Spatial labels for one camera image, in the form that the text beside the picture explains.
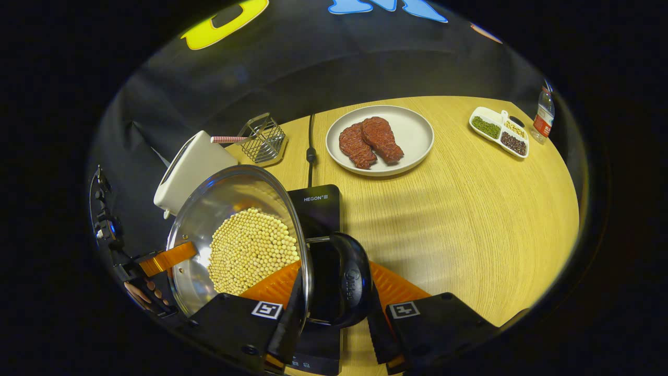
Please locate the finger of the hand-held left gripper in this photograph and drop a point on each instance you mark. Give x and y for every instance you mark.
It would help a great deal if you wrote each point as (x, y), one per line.
(167, 258)

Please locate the small heap of yellow beans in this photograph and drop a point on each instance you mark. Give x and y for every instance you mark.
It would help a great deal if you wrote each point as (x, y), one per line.
(515, 128)

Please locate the white divided dish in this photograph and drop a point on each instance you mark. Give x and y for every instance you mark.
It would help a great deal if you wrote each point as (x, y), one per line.
(484, 110)

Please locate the plastic bottle with red label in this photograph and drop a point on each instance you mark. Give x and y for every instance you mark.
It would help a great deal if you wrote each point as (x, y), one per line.
(544, 122)

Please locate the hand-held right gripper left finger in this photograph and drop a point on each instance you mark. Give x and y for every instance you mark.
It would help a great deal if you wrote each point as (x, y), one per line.
(284, 339)

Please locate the heap of green beans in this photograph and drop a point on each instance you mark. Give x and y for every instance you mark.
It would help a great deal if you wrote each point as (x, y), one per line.
(485, 127)

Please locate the white toaster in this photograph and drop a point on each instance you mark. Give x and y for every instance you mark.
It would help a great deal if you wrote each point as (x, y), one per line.
(193, 162)

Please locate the heap of dark red beans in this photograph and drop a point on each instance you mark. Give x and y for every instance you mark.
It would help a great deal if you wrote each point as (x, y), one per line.
(514, 143)

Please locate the black induction cooktop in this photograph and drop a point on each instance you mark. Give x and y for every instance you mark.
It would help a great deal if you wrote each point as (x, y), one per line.
(318, 214)

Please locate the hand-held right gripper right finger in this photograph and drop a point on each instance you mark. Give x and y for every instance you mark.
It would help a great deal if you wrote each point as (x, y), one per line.
(378, 334)

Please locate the white round plate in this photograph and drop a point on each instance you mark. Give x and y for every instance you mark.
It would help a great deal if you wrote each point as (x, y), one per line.
(412, 130)

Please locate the pile of yellow soybeans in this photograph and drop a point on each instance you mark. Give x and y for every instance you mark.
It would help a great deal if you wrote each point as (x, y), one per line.
(250, 245)

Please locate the red white striped straw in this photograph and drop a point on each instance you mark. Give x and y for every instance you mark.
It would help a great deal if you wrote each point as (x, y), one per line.
(227, 139)

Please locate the raw red meat steak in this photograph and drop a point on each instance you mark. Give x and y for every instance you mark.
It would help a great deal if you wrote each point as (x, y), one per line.
(355, 146)
(383, 138)

